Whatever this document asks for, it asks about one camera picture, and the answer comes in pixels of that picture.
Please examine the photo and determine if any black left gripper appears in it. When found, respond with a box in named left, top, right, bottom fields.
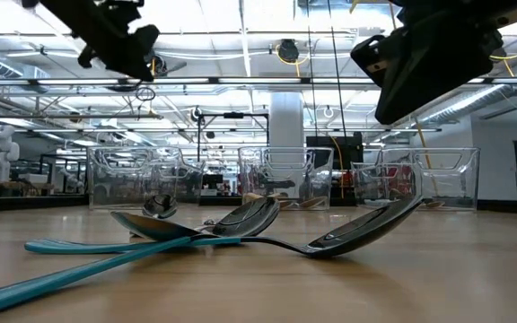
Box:
left=38, top=0, right=161, bottom=83

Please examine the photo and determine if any black wall panel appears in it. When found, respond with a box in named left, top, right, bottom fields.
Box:
left=305, top=135, right=364, bottom=171

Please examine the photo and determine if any black gantry frame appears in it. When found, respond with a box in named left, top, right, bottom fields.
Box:
left=197, top=111, right=271, bottom=162

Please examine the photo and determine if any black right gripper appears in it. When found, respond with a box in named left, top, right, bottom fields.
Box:
left=350, top=0, right=517, bottom=126

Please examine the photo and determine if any black ceiling cord reel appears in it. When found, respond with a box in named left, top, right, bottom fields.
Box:
left=277, top=38, right=301, bottom=64
left=150, top=53, right=171, bottom=77

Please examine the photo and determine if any clear plastic bin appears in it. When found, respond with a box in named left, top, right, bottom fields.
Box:
left=238, top=146, right=335, bottom=212
left=350, top=146, right=482, bottom=212
left=86, top=145, right=206, bottom=211

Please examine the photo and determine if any long ceiling light strip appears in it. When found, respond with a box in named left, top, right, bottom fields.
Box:
left=0, top=76, right=379, bottom=87

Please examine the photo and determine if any white pillar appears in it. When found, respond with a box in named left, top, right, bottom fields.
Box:
left=269, top=92, right=305, bottom=149

